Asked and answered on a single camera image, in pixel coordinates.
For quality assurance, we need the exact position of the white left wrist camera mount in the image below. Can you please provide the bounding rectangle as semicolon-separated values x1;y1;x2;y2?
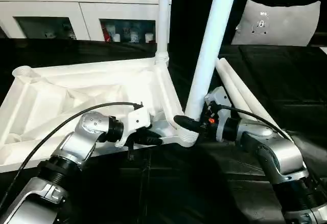
114;106;152;148

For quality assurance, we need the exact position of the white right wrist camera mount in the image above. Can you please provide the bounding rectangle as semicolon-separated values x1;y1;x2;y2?
204;86;232;143

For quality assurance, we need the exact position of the white plastic table top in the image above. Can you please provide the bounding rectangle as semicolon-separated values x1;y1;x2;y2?
0;56;199;174

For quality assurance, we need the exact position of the red figurine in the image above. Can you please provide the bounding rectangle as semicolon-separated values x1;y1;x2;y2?
102;27;112;42

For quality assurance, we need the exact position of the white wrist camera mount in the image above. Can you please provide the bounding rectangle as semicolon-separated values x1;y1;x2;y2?
204;86;232;143
114;106;152;148

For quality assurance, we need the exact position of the white glass-door cabinet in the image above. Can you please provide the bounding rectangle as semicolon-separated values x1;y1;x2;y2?
0;0;172;42

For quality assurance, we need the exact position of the white plastic table leg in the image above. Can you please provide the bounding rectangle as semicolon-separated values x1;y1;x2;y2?
219;57;294;139
154;0;172;66
216;58;256;119
178;0;241;148

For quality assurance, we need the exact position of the grey padded backrest cushion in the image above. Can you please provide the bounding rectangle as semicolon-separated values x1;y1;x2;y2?
231;0;321;47

